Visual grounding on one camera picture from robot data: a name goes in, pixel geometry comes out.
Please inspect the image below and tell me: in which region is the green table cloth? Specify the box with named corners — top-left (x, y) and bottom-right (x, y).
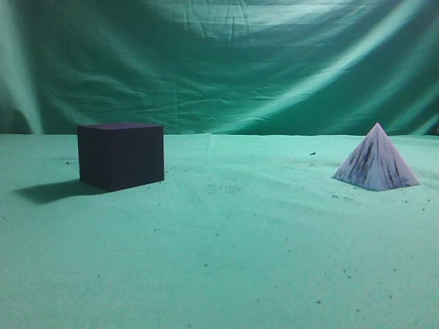
top-left (1, 134), bottom-right (438, 328)

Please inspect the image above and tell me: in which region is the white marbled square pyramid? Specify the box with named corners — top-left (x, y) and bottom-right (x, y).
top-left (333, 123), bottom-right (420, 191)

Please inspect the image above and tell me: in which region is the green backdrop cloth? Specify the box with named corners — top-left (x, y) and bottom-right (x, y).
top-left (1, 1), bottom-right (438, 135)

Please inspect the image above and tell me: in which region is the dark purple cube block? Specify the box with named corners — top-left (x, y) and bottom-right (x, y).
top-left (77, 122), bottom-right (165, 192)

